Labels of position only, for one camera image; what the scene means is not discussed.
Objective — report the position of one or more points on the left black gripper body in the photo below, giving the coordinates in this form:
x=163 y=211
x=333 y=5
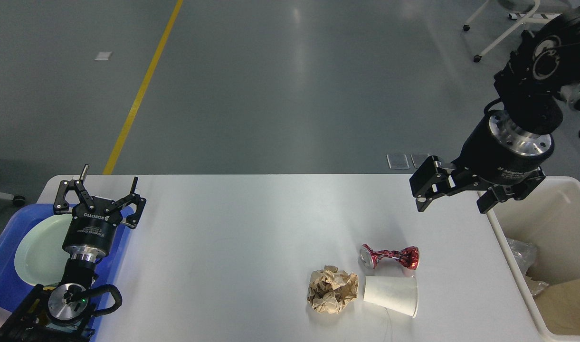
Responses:
x=90 y=236

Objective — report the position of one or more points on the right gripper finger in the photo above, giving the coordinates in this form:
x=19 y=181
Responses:
x=500 y=194
x=434 y=179

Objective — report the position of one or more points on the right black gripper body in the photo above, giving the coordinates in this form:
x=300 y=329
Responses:
x=498 y=152

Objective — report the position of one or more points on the mint green plate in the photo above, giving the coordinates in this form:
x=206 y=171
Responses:
x=40 y=258

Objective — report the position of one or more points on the square aluminium foil tray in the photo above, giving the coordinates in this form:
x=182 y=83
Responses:
x=525 y=254

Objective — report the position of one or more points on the aluminium foil sheet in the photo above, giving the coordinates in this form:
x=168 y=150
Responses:
x=535 y=287

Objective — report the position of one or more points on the white paper cup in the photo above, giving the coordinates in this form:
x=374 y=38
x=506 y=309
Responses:
x=399 y=294

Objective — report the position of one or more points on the brown paper bag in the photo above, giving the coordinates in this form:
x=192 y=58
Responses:
x=559 y=306

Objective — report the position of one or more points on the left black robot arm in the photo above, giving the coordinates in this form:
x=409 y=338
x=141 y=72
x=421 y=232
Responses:
x=63 y=311

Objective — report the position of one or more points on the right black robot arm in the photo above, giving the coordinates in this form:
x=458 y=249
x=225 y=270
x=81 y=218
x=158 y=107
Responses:
x=545 y=68

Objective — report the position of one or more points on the right floor plate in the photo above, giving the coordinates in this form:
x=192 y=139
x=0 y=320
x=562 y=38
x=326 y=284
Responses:
x=418 y=159

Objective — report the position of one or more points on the floor plate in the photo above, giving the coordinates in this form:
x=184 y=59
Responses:
x=398 y=161
x=418 y=159

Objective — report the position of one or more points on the left floor plate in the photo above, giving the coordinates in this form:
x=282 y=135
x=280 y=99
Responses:
x=398 y=161

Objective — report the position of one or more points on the white furniture leg with caster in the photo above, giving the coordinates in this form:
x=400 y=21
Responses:
x=16 y=200

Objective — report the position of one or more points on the beige plastic bin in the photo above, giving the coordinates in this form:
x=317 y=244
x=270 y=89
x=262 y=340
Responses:
x=550 y=219

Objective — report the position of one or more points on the crushed red can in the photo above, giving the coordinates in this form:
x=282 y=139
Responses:
x=408 y=257

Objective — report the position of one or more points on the white rolling chair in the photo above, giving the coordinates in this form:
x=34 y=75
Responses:
x=492 y=29

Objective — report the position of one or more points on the crumpled brown paper ball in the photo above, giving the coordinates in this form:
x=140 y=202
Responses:
x=330 y=290

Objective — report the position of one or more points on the white floor label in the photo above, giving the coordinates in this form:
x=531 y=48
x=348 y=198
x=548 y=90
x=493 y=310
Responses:
x=103 y=56

